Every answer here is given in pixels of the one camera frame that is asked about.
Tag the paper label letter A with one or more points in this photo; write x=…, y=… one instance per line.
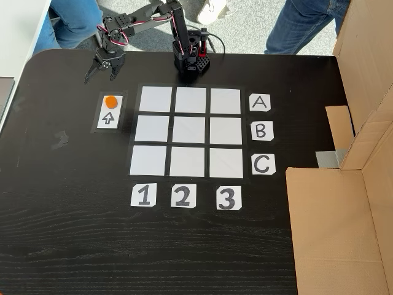
x=259, y=102

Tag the paper label letter B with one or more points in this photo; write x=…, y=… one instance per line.
x=262, y=131

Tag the grey duct tape strip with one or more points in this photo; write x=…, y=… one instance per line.
x=328, y=159

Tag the paper label number 3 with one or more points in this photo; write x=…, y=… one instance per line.
x=228, y=198

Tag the white nine-square grid sheet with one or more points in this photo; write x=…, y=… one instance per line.
x=187, y=130

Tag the paper label number 2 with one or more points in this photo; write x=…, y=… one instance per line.
x=183, y=195

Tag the white desk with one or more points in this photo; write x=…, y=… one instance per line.
x=18, y=30

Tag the black and orange clamp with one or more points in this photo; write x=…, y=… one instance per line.
x=201, y=53

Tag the brown cardboard screen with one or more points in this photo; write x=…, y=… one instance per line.
x=331, y=230
x=365, y=61

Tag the grey flat device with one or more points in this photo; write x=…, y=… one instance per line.
x=6, y=98

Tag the paper label number 1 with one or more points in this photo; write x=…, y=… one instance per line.
x=143, y=195

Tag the white arrow paper sheet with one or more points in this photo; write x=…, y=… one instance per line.
x=102, y=123

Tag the paper label letter C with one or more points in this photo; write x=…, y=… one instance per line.
x=263, y=164

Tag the round orange token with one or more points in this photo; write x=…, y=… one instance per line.
x=110, y=102

